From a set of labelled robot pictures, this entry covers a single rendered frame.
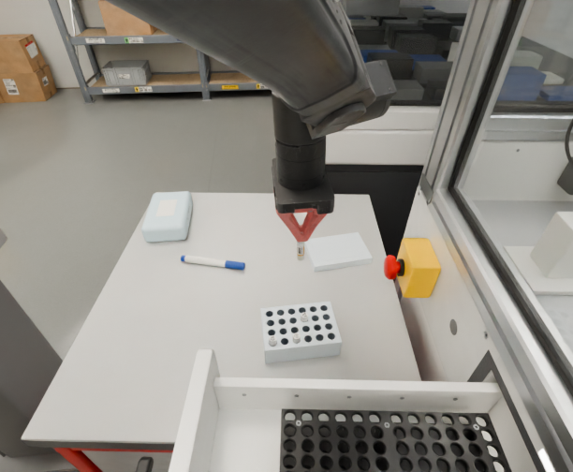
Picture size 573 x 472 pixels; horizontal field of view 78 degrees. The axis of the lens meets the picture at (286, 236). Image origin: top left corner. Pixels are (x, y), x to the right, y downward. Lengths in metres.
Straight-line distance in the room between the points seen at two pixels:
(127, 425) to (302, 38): 0.54
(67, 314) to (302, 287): 1.37
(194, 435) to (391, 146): 0.83
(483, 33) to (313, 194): 0.29
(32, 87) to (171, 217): 3.84
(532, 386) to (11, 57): 4.53
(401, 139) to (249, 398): 0.76
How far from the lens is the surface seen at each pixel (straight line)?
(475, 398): 0.50
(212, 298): 0.70
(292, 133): 0.37
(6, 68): 4.63
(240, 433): 0.49
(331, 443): 0.41
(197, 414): 0.40
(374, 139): 0.99
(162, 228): 0.82
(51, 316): 1.92
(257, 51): 0.18
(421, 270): 0.57
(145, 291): 0.75
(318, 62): 0.22
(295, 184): 0.40
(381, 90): 0.40
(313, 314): 0.62
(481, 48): 0.54
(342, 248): 0.77
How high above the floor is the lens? 1.29
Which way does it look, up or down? 40 degrees down
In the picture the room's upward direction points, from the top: straight up
